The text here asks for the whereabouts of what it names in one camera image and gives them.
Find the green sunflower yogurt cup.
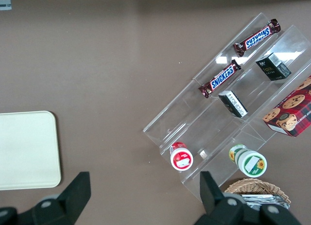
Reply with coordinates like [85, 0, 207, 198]
[228, 143, 268, 178]

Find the red tartan cookie box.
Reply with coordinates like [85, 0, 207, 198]
[262, 75, 311, 138]

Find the small grey white box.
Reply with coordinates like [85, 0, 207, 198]
[0, 0, 13, 11]

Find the aluminium foil container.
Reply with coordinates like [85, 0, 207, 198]
[240, 194, 291, 211]

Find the small black carton box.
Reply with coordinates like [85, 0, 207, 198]
[217, 90, 249, 119]
[255, 52, 293, 82]

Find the Snickers chocolate bar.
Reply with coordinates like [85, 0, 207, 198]
[198, 59, 242, 99]
[233, 18, 282, 57]

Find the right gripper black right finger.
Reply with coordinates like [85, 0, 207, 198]
[194, 171, 262, 225]

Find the light wicker basket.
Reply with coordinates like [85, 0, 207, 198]
[223, 178, 293, 209]

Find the cream plastic tray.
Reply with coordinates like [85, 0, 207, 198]
[0, 110, 62, 191]

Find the clear acrylic stepped shelf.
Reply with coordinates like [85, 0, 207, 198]
[142, 12, 311, 204]

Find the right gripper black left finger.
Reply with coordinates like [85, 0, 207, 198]
[18, 171, 92, 225]

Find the red lidded yogurt cup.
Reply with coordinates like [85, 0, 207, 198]
[169, 141, 194, 172]

